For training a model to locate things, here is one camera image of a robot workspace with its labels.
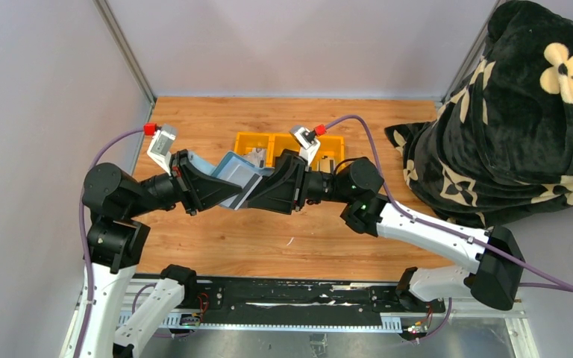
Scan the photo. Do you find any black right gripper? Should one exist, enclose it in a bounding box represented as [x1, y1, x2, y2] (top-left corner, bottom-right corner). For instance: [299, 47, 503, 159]
[245, 153, 354, 214]

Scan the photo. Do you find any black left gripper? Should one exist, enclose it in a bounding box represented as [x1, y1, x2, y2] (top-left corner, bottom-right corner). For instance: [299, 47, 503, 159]
[127, 148, 244, 217]

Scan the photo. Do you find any grey white credit card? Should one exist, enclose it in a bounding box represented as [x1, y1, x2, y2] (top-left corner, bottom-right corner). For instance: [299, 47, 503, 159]
[243, 148, 267, 168]

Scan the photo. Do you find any blue leather card holder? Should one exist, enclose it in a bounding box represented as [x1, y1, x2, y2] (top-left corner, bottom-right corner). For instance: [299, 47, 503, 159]
[212, 151, 274, 210]

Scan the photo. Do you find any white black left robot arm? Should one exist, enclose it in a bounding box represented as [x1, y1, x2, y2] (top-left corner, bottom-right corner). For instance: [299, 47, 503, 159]
[64, 150, 242, 357]

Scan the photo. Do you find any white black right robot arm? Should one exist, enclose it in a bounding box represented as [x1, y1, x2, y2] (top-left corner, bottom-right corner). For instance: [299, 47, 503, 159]
[245, 150, 524, 312]

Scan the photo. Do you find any yellow plastic compartment tray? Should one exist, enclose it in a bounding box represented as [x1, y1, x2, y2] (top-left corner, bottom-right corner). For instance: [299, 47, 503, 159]
[234, 132, 345, 172]

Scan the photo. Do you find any black floral fleece blanket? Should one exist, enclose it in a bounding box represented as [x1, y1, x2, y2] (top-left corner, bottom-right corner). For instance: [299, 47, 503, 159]
[385, 1, 573, 227]

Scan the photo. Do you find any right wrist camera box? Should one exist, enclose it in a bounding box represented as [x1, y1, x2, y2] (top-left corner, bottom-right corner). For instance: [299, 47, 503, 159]
[289, 125, 326, 166]

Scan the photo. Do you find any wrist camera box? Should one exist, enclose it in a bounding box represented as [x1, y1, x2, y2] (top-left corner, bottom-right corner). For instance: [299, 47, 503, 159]
[289, 125, 326, 166]
[143, 123, 178, 175]

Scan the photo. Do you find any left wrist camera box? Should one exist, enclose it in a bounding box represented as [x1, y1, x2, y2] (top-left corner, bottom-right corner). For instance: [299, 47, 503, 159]
[143, 123, 178, 175]

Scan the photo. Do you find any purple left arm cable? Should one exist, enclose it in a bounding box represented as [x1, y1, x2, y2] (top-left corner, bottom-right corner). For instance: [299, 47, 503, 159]
[71, 127, 149, 358]

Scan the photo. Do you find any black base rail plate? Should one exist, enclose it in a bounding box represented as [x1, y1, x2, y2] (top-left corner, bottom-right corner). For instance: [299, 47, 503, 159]
[176, 276, 446, 330]

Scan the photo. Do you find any aluminium frame post left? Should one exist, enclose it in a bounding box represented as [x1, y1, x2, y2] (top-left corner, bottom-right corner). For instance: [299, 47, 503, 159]
[93, 0, 157, 108]

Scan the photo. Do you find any aluminium frame post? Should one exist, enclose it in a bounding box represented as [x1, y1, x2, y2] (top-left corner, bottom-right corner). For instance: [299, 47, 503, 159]
[93, 0, 157, 108]
[440, 22, 488, 104]

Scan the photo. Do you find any aluminium frame post right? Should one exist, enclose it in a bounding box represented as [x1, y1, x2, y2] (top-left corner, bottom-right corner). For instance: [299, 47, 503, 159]
[440, 22, 488, 104]

